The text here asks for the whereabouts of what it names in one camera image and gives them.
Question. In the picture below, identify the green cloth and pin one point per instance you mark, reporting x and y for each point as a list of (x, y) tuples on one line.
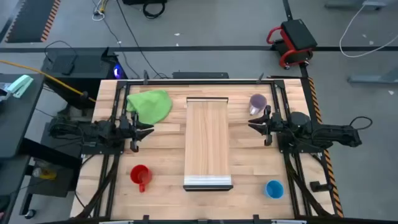
[(150, 105)]

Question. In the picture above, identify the blue cup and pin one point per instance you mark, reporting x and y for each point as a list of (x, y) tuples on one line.
[(274, 189)]

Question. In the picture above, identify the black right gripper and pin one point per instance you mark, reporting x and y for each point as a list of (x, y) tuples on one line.
[(272, 124)]

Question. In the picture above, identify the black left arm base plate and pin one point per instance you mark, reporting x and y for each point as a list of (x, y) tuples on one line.
[(102, 150)]

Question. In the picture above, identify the black computer tower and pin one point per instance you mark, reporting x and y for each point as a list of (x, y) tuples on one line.
[(87, 67)]

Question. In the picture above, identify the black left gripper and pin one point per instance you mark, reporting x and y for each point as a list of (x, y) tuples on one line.
[(129, 130)]

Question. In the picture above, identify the grey metal floor foot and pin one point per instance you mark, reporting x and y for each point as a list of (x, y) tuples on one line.
[(373, 79), (357, 3)]

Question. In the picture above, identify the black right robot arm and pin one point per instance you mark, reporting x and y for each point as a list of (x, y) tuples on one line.
[(323, 132)]

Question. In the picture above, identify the black low stand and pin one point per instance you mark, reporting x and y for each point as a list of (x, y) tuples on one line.
[(56, 186)]

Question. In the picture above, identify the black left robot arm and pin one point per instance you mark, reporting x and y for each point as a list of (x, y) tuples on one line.
[(93, 132)]

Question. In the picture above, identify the black power strip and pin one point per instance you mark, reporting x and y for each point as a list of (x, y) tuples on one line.
[(200, 75)]

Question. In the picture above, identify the black clamp knob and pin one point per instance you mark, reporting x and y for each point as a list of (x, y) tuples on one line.
[(318, 186)]

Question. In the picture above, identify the purple mug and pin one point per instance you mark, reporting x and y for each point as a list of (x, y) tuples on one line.
[(258, 102)]

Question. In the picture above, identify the black metal table frame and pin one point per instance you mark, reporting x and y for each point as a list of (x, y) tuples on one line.
[(202, 82)]

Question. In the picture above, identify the black mat orange edge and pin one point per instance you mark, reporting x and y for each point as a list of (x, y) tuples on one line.
[(31, 18)]

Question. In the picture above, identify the orange black hazard strip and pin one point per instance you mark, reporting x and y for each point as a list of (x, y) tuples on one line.
[(314, 93)]

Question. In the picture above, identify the mint green stapler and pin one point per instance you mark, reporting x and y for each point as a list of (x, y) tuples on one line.
[(20, 85)]

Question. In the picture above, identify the red mug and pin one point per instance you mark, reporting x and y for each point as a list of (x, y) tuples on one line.
[(140, 175)]

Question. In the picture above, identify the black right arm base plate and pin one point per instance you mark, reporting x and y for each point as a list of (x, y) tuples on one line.
[(298, 148)]

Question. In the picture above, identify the yellow bottle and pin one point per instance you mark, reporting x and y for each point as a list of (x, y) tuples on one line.
[(46, 175)]

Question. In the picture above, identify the red black rolling stool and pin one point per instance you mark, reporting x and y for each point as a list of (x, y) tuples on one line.
[(295, 39)]

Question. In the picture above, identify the black desk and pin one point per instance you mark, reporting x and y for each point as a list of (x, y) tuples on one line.
[(18, 124)]

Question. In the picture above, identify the wooden shelf board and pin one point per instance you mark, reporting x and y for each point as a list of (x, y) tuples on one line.
[(206, 140)]

